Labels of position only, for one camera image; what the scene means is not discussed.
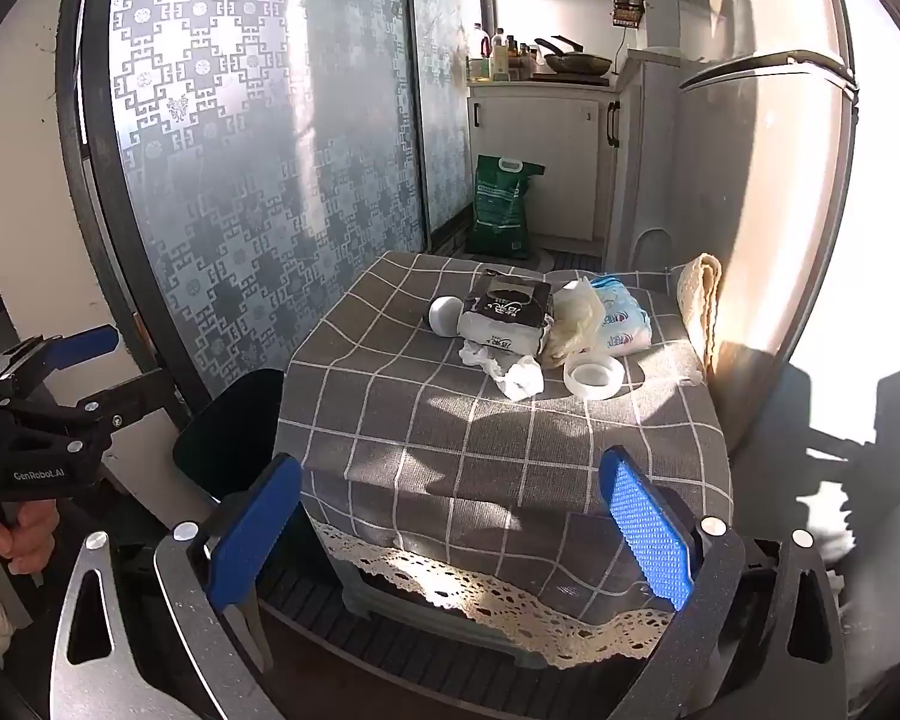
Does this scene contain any yellowish plastic bag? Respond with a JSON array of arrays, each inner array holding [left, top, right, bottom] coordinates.
[[541, 277, 607, 370]]

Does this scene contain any blue white tissue pack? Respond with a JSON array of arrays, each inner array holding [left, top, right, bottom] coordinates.
[[591, 275, 653, 355]]

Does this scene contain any row of condiment bottles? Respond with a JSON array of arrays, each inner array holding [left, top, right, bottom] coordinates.
[[467, 22, 542, 83]]

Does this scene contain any green rice bag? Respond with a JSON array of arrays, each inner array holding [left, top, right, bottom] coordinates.
[[465, 154, 547, 260]]

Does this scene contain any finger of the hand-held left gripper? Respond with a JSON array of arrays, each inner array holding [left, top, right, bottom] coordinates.
[[0, 324, 121, 398], [0, 369, 177, 458]]

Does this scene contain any white tape roll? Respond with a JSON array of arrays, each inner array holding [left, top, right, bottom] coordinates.
[[562, 360, 625, 398]]

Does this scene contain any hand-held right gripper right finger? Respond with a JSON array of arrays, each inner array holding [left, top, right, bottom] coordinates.
[[598, 446, 848, 720]]

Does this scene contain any white paper cup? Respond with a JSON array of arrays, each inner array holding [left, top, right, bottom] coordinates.
[[429, 295, 466, 336]]

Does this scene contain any black white tissue pack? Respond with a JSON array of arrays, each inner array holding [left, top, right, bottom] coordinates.
[[456, 270, 556, 355]]

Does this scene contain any white tissue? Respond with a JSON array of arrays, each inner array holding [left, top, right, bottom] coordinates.
[[459, 339, 545, 401]]

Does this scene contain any person's left hand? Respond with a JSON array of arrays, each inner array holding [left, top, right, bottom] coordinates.
[[0, 496, 58, 578]]

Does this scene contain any white kitchen cabinet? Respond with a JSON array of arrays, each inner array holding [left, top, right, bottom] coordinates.
[[465, 49, 642, 271]]

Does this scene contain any patterned frosted sliding door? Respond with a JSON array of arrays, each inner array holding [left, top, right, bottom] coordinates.
[[54, 0, 432, 421], [405, 0, 485, 256]]

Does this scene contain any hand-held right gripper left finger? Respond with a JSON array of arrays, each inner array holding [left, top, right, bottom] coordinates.
[[49, 454, 305, 720]]

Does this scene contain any grey checked tablecloth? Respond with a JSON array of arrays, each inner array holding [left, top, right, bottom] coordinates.
[[274, 249, 736, 672]]

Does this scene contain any black frying pan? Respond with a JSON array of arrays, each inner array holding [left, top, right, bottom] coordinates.
[[534, 36, 614, 77]]

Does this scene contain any white refrigerator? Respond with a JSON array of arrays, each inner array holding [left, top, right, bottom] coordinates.
[[630, 0, 863, 458]]

